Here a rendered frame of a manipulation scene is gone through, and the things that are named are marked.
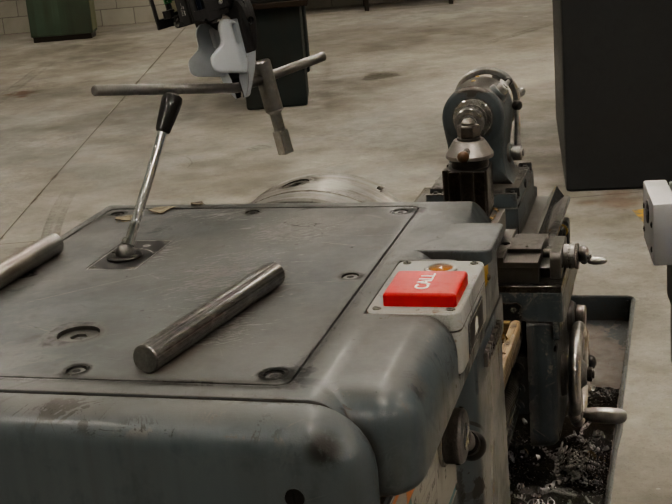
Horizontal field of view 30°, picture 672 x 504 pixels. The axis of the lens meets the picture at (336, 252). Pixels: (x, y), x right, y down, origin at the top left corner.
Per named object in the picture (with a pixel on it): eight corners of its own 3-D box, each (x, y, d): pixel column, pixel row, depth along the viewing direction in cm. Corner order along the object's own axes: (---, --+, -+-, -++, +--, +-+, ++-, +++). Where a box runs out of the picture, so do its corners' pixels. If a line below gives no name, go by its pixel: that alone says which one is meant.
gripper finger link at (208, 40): (192, 109, 146) (172, 31, 143) (230, 96, 150) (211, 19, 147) (209, 108, 144) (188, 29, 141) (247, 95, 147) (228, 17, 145)
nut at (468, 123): (478, 141, 205) (477, 120, 204) (455, 142, 206) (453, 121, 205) (482, 136, 209) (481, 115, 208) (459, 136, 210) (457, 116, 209)
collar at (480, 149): (490, 162, 204) (489, 144, 203) (441, 162, 206) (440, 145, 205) (496, 150, 211) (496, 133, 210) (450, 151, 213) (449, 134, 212)
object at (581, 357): (592, 455, 208) (589, 323, 201) (531, 452, 211) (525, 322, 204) (602, 390, 233) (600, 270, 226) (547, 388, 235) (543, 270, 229)
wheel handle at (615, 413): (627, 427, 206) (626, 412, 206) (577, 425, 209) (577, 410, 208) (627, 420, 209) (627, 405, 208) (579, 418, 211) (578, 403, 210)
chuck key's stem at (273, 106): (286, 151, 152) (261, 59, 149) (298, 150, 151) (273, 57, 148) (273, 156, 151) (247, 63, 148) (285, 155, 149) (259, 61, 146)
